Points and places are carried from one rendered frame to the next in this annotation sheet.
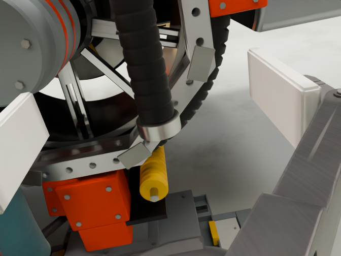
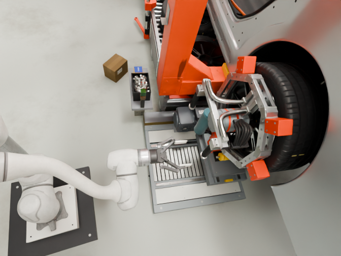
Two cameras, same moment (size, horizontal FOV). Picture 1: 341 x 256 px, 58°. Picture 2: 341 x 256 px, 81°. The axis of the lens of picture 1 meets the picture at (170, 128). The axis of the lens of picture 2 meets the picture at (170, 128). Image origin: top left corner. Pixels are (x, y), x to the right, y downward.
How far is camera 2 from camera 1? 0.99 m
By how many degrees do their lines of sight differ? 54
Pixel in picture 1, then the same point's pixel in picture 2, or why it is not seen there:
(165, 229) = (225, 163)
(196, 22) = (244, 161)
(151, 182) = (220, 155)
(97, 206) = not seen: hidden behind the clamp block
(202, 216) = (235, 177)
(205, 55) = (239, 165)
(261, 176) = (272, 209)
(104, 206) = not seen: hidden behind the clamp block
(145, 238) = not seen: hidden behind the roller
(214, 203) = (251, 185)
